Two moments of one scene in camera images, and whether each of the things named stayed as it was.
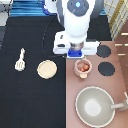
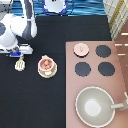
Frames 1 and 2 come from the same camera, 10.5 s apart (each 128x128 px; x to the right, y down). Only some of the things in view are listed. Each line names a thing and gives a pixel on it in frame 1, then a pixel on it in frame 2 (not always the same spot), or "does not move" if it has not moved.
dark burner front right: [106, 68] does not move
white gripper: [74, 50] -> [18, 51]
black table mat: [27, 99] does not move
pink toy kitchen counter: [106, 72] does not move
